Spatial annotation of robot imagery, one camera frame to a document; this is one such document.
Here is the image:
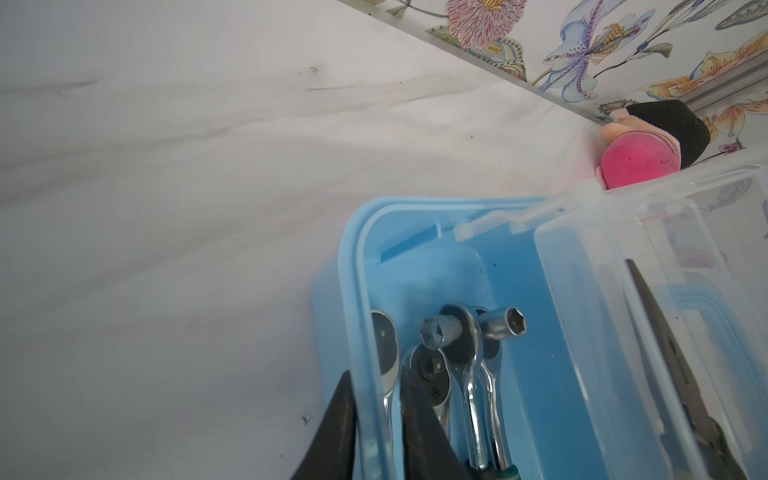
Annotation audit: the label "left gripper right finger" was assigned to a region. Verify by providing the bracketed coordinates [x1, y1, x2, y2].
[400, 366, 471, 480]

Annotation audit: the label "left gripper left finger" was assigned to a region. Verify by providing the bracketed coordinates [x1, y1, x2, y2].
[292, 370, 357, 480]

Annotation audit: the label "black ratchet wrench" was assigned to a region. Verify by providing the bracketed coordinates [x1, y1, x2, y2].
[371, 310, 400, 438]

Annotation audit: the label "blue plastic tool box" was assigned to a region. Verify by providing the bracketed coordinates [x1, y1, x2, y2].
[311, 160, 767, 479]

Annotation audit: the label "yellow handled pliers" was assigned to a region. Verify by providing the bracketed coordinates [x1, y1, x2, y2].
[625, 259, 747, 479]

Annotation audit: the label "pink plush toy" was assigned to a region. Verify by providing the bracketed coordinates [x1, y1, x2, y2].
[595, 100, 711, 190]

